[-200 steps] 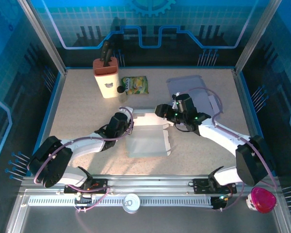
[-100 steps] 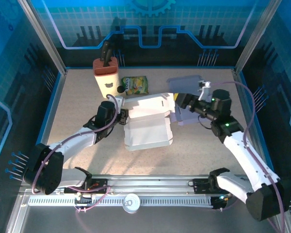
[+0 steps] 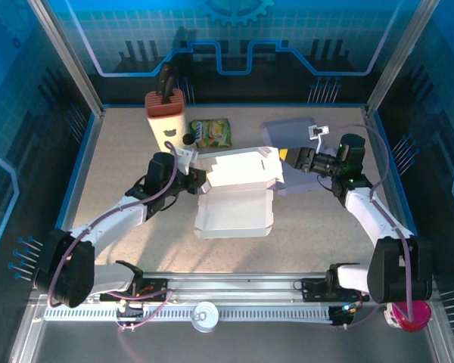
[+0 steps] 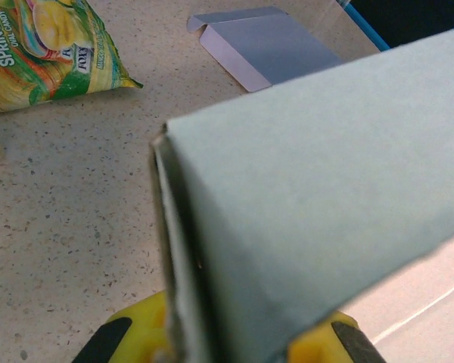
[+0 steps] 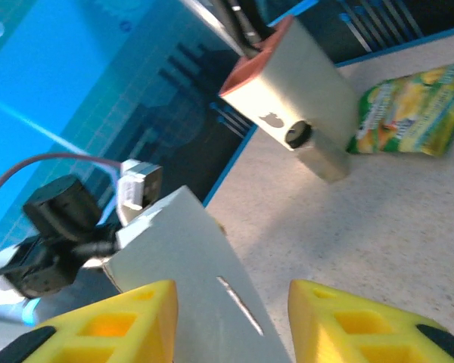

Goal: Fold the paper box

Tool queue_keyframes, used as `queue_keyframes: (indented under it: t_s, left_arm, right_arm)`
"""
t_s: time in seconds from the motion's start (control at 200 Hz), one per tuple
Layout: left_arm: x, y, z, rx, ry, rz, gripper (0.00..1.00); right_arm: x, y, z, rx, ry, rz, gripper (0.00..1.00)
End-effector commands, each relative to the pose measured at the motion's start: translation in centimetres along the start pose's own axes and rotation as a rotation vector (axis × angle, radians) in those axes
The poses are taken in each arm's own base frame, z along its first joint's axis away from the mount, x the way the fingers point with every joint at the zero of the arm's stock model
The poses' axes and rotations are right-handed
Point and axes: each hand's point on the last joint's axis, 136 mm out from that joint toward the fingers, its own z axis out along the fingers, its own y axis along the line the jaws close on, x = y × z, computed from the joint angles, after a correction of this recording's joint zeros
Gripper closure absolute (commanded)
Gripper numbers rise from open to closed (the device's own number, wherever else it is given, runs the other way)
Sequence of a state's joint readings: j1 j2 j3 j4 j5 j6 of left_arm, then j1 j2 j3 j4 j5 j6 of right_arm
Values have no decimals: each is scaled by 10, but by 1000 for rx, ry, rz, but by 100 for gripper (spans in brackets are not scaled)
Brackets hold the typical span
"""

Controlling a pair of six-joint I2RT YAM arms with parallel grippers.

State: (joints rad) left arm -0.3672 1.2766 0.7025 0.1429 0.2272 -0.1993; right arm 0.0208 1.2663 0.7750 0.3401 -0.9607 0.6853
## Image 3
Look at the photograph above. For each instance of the white paper box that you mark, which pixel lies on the white paper box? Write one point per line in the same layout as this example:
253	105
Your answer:
287	130
234	215

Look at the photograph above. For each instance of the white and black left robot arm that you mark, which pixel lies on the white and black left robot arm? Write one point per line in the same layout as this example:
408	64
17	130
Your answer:
109	223

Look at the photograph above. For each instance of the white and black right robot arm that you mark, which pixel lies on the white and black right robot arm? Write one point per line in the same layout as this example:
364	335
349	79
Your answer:
370	215

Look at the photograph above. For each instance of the small bottle with black cap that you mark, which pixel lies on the small bottle with black cap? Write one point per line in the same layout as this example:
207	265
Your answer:
188	139

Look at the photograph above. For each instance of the cream knife block, brown top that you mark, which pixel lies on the cream knife block, brown top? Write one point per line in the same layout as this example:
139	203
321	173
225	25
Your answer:
170	128

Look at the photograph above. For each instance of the yellow green snack bag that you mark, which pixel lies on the yellow green snack bag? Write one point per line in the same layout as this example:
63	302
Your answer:
213	132

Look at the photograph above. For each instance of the container with pink lid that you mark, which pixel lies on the container with pink lid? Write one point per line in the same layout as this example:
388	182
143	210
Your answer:
420	315

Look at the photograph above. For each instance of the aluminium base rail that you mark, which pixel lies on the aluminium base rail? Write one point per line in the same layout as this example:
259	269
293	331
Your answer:
231	283

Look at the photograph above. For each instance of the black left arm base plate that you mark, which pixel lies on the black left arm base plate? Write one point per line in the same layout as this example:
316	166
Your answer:
157	285

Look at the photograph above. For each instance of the aluminium frame post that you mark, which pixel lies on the aluminium frame post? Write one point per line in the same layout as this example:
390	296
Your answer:
400	56
69	56

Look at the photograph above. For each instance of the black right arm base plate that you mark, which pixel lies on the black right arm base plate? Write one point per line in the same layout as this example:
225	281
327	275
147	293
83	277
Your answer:
312	289

